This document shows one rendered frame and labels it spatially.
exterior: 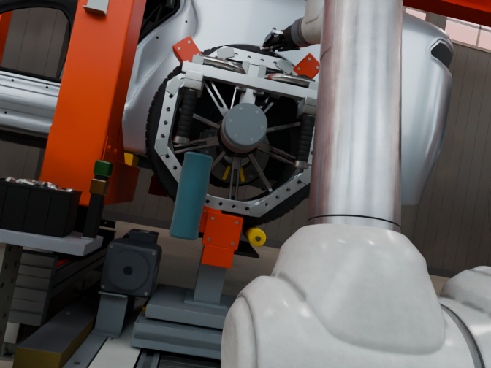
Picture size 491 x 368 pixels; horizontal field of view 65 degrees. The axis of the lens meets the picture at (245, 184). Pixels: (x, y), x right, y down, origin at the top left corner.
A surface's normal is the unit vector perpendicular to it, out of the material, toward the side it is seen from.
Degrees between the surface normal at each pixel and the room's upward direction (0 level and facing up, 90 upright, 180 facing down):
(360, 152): 76
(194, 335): 90
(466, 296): 86
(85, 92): 90
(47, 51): 90
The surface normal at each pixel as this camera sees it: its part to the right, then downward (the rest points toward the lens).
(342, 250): -0.26, -0.43
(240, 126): 0.10, -0.02
